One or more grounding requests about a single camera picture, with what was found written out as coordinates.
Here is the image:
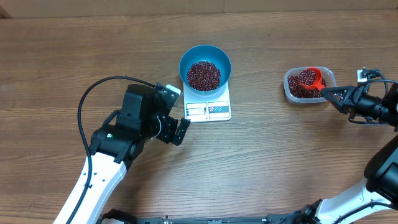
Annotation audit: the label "red measuring scoop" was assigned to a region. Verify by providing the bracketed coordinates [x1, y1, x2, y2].
[300, 67, 327, 104]

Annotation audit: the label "white digital kitchen scale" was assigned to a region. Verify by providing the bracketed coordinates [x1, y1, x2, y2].
[183, 82, 231, 123]

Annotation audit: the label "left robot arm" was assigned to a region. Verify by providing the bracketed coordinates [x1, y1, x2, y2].
[55, 83, 190, 223]

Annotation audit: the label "clear plastic container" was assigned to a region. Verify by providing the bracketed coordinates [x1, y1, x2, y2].
[283, 66, 337, 105]

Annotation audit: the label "red adzuki beans in container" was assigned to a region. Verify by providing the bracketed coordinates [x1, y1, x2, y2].
[287, 76, 321, 98]

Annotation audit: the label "blue bowl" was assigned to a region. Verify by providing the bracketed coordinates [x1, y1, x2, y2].
[179, 45, 232, 95]

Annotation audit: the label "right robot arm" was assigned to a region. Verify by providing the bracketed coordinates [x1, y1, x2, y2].
[291, 83, 397, 223]

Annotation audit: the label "red beans in scoop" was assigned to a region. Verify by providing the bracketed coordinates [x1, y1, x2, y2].
[298, 68, 318, 85]

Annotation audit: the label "red beans in bowl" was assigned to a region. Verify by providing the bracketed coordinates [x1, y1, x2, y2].
[187, 61, 221, 91]

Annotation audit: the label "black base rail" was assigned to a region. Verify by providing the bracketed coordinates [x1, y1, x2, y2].
[95, 209, 300, 224]

